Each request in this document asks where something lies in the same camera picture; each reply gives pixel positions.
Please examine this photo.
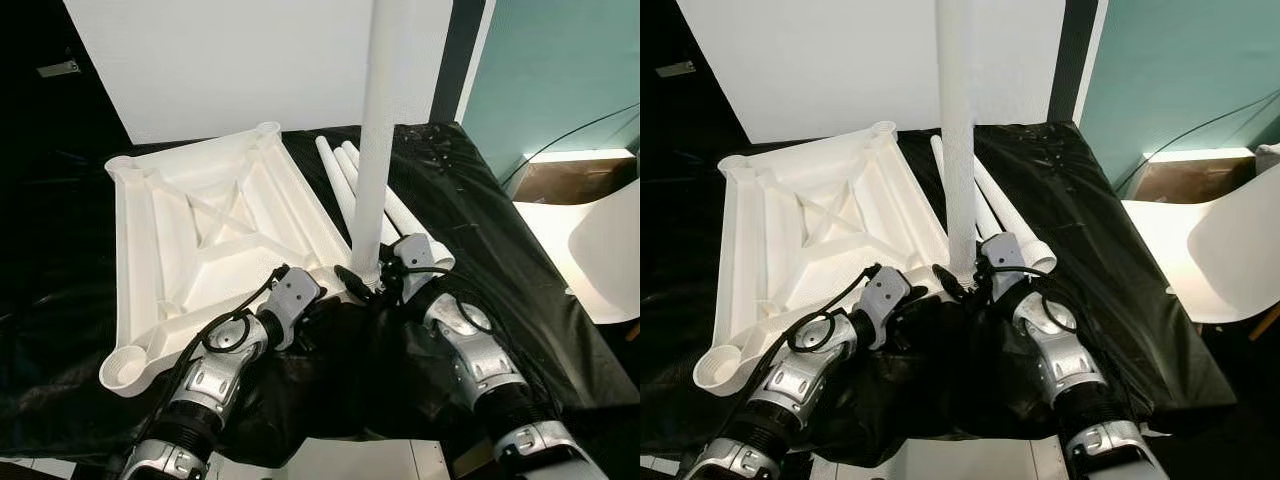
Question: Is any white plastic table top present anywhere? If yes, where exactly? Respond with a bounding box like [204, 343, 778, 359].
[695, 120, 976, 399]
[98, 122, 386, 399]

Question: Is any brown cardboard box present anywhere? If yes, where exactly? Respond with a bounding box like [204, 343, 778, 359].
[1125, 148, 1256, 206]
[512, 148, 639, 206]

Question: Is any white plastic chair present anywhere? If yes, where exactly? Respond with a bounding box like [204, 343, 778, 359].
[1120, 165, 1280, 341]
[512, 178, 641, 326]

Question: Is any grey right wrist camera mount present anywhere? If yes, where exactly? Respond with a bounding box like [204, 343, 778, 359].
[985, 235, 1031, 301]
[395, 235, 436, 301]

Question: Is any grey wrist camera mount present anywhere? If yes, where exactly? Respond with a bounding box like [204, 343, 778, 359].
[985, 235, 1031, 301]
[395, 235, 436, 301]
[268, 265, 323, 326]
[858, 263, 913, 326]

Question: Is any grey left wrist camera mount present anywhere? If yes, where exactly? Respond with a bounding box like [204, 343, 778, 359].
[858, 263, 913, 326]
[268, 265, 323, 326]

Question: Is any thin black wall cable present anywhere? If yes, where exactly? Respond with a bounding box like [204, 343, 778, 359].
[500, 100, 641, 191]
[1113, 84, 1280, 198]

